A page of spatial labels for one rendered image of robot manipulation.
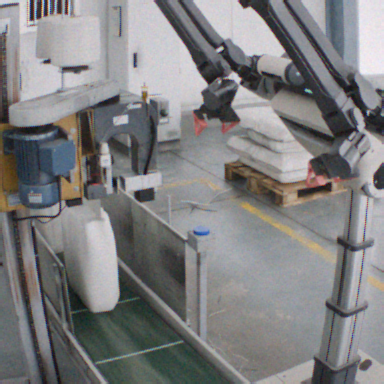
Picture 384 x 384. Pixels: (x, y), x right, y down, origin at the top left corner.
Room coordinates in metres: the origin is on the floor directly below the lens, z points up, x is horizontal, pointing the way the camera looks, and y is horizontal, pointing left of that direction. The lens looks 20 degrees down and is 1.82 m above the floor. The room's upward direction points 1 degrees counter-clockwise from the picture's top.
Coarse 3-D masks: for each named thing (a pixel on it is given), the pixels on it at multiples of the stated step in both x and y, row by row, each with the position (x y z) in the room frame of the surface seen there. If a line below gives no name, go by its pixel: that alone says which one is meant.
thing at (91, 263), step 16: (64, 208) 2.57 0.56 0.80; (80, 208) 2.49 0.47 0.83; (96, 208) 2.36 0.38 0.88; (64, 224) 2.57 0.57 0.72; (80, 224) 2.40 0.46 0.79; (96, 224) 2.39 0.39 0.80; (64, 240) 2.58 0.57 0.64; (80, 240) 2.38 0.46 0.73; (96, 240) 2.36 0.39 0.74; (112, 240) 2.40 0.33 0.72; (80, 256) 2.38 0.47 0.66; (96, 256) 2.35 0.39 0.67; (112, 256) 2.39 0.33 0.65; (80, 272) 2.38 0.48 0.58; (96, 272) 2.35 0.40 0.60; (112, 272) 2.38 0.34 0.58; (80, 288) 2.42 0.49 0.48; (96, 288) 2.35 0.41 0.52; (112, 288) 2.38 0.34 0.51; (96, 304) 2.35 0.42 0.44; (112, 304) 2.39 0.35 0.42
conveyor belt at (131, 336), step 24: (120, 288) 2.61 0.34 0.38; (72, 312) 2.36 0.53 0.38; (120, 312) 2.38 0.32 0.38; (144, 312) 2.39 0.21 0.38; (96, 336) 2.17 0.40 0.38; (120, 336) 2.18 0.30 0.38; (144, 336) 2.18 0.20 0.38; (168, 336) 2.19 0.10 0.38; (96, 360) 1.99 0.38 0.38; (120, 360) 2.00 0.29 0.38; (144, 360) 2.00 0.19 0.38; (168, 360) 2.00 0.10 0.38; (192, 360) 2.00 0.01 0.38
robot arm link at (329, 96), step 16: (240, 0) 1.40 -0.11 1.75; (256, 0) 1.37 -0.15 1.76; (272, 0) 1.36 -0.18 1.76; (272, 16) 1.36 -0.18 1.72; (288, 16) 1.38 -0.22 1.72; (272, 32) 1.38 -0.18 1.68; (288, 32) 1.36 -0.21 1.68; (288, 48) 1.37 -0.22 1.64; (304, 48) 1.36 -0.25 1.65; (304, 64) 1.36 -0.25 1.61; (320, 64) 1.38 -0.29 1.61; (320, 80) 1.36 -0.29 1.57; (320, 96) 1.37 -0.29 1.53; (336, 96) 1.36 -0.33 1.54; (336, 112) 1.38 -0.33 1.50; (336, 128) 1.38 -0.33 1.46; (352, 128) 1.36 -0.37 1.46
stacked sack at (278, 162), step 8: (256, 152) 4.85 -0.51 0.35; (264, 152) 4.78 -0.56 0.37; (272, 152) 4.73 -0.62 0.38; (280, 152) 4.72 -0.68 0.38; (296, 152) 4.75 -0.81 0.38; (304, 152) 4.75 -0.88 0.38; (256, 160) 4.82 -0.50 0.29; (264, 160) 4.73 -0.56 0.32; (272, 160) 4.66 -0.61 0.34; (280, 160) 4.59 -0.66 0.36; (288, 160) 4.58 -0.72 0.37; (296, 160) 4.61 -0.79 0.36; (304, 160) 4.64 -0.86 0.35; (272, 168) 4.64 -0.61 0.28; (280, 168) 4.55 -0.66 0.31; (288, 168) 4.55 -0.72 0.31; (296, 168) 4.60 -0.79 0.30; (304, 168) 4.65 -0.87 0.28
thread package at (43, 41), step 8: (48, 16) 2.19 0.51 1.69; (56, 16) 2.17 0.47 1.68; (64, 16) 2.18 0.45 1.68; (40, 24) 2.15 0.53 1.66; (48, 24) 2.14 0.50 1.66; (40, 32) 2.15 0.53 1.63; (48, 32) 2.14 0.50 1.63; (40, 40) 2.15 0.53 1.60; (48, 40) 2.13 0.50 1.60; (40, 48) 2.14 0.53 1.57; (48, 48) 2.13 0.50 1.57; (40, 56) 2.14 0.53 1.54; (48, 56) 2.13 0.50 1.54
